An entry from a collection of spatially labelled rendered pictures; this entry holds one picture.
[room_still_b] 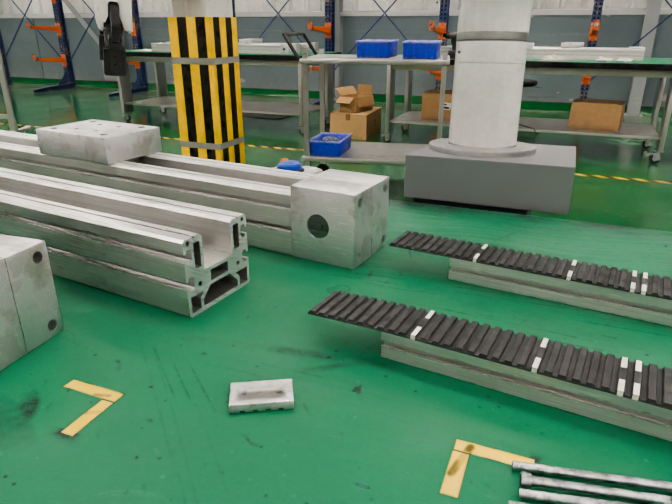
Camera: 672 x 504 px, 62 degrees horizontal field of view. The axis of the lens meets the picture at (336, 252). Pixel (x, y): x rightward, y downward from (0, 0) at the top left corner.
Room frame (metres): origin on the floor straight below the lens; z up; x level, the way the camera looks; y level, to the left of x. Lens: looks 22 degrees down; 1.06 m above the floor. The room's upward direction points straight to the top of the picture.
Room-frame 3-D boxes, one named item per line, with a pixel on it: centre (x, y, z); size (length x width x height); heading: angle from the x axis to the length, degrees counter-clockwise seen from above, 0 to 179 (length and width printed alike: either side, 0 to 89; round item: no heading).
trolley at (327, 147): (3.79, -0.22, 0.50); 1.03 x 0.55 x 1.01; 80
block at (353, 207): (0.70, -0.01, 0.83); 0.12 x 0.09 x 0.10; 151
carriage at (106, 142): (0.91, 0.38, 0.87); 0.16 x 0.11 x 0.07; 61
